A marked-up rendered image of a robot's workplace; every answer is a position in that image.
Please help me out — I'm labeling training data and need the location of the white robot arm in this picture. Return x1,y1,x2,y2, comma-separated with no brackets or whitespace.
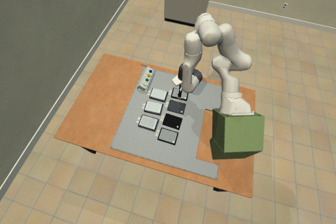
172,13,255,116

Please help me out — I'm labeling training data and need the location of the beige operator button panel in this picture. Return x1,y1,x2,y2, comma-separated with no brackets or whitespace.
137,65,154,92

